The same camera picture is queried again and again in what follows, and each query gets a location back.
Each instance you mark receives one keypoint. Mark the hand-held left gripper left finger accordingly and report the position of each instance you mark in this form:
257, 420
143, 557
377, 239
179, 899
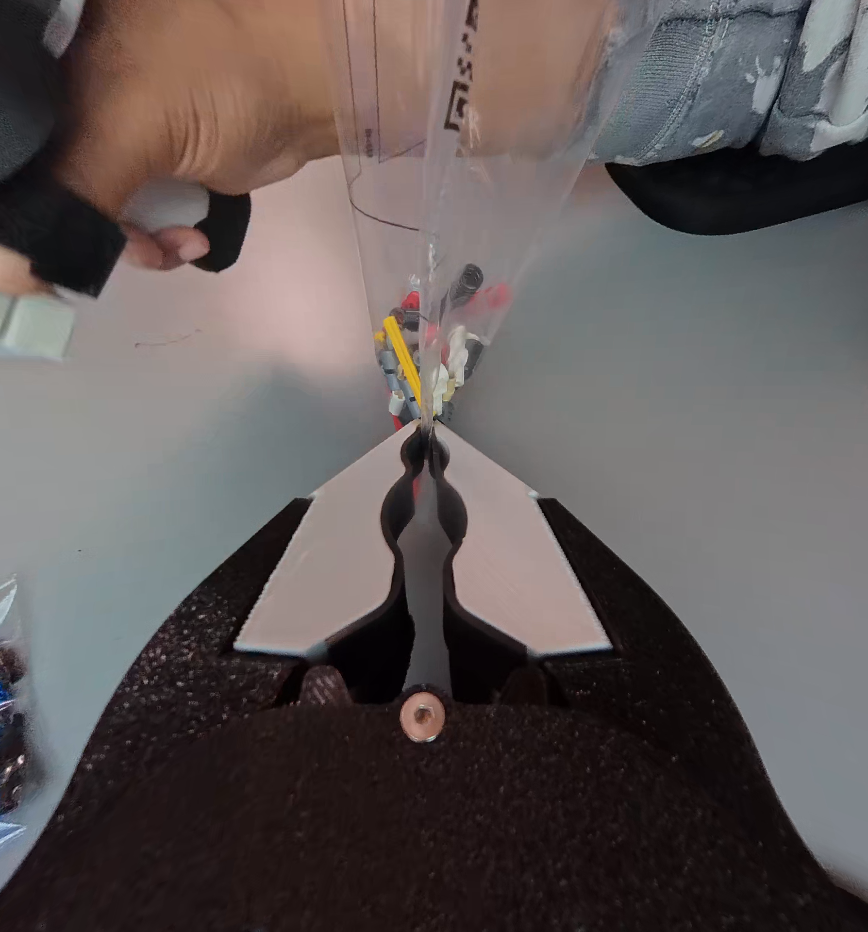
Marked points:
325, 575

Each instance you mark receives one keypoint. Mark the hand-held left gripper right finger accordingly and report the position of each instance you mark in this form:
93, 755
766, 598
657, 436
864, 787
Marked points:
521, 575

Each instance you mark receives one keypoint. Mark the clear bag of mixed bricks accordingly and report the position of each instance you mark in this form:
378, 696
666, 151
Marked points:
434, 349

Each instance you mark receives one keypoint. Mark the person's right forearm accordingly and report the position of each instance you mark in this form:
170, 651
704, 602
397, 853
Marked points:
274, 73

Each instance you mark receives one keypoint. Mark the grey desk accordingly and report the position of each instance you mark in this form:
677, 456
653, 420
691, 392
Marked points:
660, 400

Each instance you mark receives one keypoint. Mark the person's right hand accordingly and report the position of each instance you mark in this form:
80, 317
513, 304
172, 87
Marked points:
128, 109

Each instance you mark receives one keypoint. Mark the black armrest pad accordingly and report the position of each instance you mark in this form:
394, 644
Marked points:
732, 196

